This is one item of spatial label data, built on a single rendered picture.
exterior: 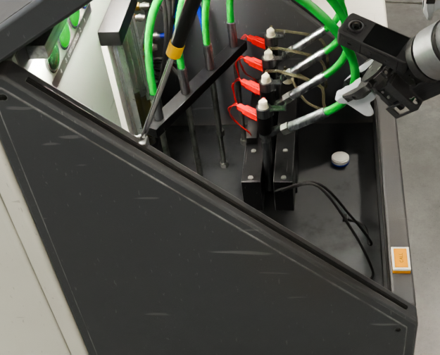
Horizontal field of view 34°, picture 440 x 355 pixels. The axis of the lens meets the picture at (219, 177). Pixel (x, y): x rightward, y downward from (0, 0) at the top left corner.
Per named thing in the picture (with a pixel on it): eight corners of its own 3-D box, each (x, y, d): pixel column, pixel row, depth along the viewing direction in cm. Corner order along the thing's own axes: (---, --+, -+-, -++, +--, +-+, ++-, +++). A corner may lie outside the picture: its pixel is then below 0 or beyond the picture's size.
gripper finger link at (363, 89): (344, 108, 111) (380, 88, 104) (337, 102, 111) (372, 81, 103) (357, 88, 113) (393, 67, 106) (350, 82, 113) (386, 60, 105)
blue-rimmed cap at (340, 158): (349, 167, 161) (349, 162, 160) (331, 167, 161) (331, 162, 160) (348, 155, 163) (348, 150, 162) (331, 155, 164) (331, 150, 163)
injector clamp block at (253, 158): (296, 234, 148) (292, 181, 137) (247, 234, 149) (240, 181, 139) (300, 128, 172) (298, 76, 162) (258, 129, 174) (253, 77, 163)
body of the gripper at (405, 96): (392, 122, 109) (445, 98, 98) (351, 84, 108) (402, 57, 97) (413, 86, 112) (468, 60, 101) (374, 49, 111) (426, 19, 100)
